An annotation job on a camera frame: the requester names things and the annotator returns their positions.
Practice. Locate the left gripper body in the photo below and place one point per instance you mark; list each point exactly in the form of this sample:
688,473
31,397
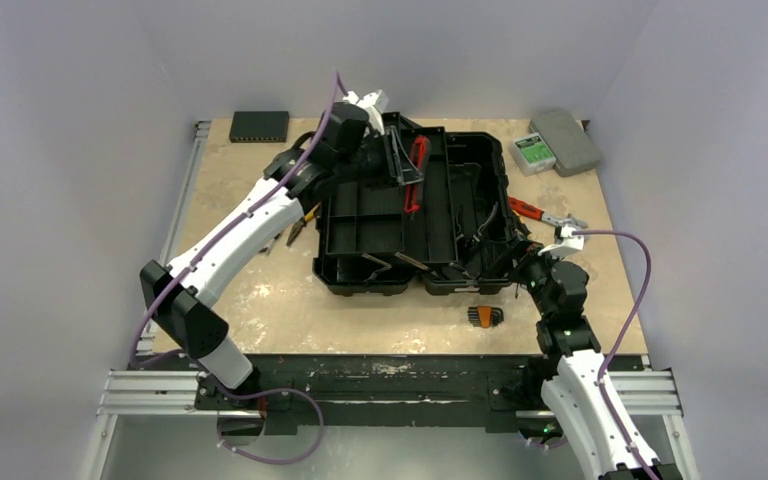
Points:
373,163

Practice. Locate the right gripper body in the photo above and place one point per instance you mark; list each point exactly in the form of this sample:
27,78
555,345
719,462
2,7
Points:
533,249

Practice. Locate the red black utility knife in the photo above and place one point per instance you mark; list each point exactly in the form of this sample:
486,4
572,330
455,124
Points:
418,158

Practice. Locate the black plastic toolbox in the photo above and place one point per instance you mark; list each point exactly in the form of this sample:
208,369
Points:
368,244

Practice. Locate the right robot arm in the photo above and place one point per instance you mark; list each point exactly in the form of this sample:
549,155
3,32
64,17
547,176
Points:
572,379

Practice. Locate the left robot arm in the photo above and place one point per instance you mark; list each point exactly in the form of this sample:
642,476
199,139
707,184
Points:
351,145

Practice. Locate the orange hex key set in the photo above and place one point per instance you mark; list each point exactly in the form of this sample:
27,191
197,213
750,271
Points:
485,317

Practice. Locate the green white small box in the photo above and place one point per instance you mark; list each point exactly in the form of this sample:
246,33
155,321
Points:
532,154

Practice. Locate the grey plastic case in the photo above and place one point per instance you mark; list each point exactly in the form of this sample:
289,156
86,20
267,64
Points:
574,151

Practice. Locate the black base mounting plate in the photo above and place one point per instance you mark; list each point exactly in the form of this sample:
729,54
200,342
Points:
292,390

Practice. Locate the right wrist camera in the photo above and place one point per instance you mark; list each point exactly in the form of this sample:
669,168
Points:
567,242

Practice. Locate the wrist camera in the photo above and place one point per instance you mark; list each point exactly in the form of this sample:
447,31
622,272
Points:
567,242
374,103

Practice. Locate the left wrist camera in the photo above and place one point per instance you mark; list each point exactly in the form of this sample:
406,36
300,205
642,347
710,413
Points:
374,103

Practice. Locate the yellow handled pliers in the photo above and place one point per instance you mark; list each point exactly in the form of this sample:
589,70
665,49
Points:
294,231

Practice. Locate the black network switch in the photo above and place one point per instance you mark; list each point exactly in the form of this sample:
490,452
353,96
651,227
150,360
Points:
259,127

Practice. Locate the aluminium frame rail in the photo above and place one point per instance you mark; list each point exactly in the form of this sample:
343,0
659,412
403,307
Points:
195,141

